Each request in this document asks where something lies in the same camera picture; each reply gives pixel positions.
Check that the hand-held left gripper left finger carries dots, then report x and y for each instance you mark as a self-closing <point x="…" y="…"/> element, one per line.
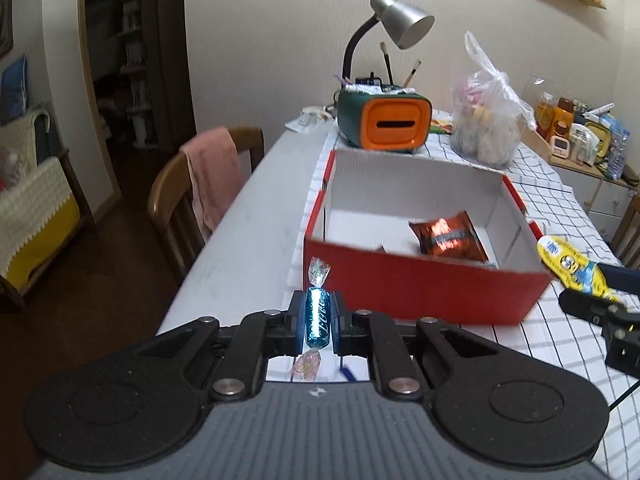
<point x="298" y="322"/>

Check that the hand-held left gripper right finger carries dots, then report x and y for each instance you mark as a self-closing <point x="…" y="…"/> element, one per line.
<point x="337" y="322"/>

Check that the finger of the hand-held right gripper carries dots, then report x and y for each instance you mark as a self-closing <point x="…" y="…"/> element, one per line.
<point x="587" y="307"/>
<point x="622" y="277"/>

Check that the blue foil twist candy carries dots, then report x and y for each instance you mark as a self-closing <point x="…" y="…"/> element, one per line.
<point x="317" y="317"/>

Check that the yellow cartoon snack packet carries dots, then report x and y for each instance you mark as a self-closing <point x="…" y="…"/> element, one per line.
<point x="575" y="267"/>

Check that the red cardboard box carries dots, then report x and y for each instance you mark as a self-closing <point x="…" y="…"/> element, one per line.
<point x="415" y="290"/>

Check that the shiny red-brown snack packet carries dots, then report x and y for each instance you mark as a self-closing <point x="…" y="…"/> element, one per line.
<point x="447" y="237"/>

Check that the wooden chair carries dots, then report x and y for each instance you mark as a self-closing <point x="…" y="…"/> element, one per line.
<point x="167" y="210"/>
<point x="629" y="230"/>

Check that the black-and-white checkered tablecloth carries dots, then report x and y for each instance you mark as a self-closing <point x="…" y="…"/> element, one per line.
<point x="560" y="200"/>

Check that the clear water bottle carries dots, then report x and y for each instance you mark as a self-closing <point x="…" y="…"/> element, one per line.
<point x="618" y="155"/>

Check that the small white plastic bag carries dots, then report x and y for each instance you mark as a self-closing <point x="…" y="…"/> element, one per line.
<point x="580" y="144"/>

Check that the white kitchen timer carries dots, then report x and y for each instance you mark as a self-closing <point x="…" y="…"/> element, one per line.
<point x="559" y="146"/>

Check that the pink towel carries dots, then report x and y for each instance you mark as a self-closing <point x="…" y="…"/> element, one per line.
<point x="215" y="175"/>

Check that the orange liquid bottle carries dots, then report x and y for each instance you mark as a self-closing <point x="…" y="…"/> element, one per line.
<point x="546" y="112"/>

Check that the white paper packet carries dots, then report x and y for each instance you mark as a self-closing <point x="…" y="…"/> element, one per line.
<point x="307" y="120"/>

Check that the clear plastic bag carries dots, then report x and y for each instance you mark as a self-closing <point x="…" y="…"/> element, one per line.
<point x="487" y="120"/>

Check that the green orange desk organizer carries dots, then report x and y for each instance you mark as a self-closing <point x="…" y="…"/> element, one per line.
<point x="385" y="120"/>

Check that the colourful flat packet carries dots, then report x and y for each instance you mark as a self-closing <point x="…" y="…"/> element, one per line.
<point x="441" y="125"/>

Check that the paint brush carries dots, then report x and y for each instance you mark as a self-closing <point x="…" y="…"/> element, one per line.
<point x="412" y="74"/>
<point x="386" y="65"/>

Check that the sofa with cream cover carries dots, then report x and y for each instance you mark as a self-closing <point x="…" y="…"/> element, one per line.
<point x="35" y="220"/>

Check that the silver desk lamp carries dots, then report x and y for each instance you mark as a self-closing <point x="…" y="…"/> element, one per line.
<point x="400" y="22"/>

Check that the dark bookshelf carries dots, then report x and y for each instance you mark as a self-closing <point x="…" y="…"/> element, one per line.
<point x="125" y="50"/>

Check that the red printed cushion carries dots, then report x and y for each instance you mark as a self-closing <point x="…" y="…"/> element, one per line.
<point x="10" y="170"/>

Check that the blue cushion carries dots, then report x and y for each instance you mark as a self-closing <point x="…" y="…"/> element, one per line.
<point x="14" y="90"/>

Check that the dark framed painting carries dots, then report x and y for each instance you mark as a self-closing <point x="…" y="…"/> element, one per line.
<point x="5" y="5"/>

